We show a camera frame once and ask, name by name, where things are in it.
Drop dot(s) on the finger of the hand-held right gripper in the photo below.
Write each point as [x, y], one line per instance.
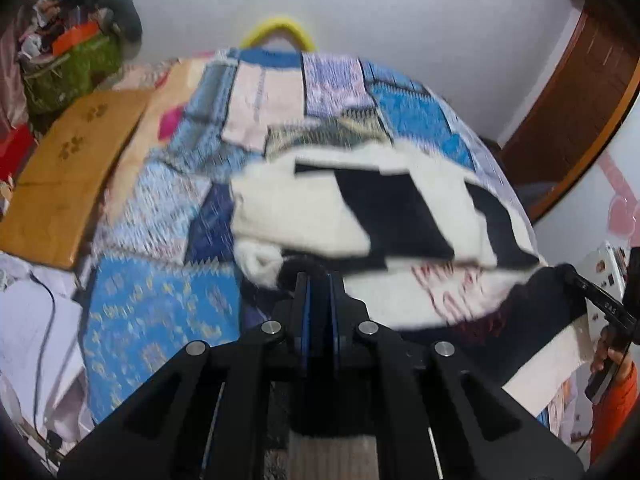
[592, 294]

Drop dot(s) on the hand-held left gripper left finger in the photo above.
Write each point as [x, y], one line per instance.
[303, 310]

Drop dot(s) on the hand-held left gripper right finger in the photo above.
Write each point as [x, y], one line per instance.
[334, 310]

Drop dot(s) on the black and white striped sweater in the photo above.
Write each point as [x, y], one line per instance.
[380, 210]

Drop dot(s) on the person's right forearm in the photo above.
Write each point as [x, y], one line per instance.
[617, 415]

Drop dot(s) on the pile of clothes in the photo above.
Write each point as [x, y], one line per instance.
[55, 5]

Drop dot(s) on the person's right hand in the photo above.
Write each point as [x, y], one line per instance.
[611, 352]

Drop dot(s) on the white sticker-covered box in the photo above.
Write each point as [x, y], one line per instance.
[600, 272]

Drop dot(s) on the blue patchwork blanket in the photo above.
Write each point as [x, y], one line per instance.
[165, 240]

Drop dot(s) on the brown wooden door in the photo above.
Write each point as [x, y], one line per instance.
[575, 120]

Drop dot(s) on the yellow wooden board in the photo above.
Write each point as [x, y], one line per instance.
[70, 175]

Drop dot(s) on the white crumpled sheet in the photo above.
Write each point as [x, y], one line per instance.
[25, 340]

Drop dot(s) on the yellow foam arch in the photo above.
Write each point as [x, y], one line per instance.
[277, 27]

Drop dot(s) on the red box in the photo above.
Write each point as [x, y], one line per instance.
[15, 152]

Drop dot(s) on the green storage bag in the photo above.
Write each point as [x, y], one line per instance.
[70, 77]

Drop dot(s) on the grey plush toy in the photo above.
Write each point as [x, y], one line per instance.
[122, 12]

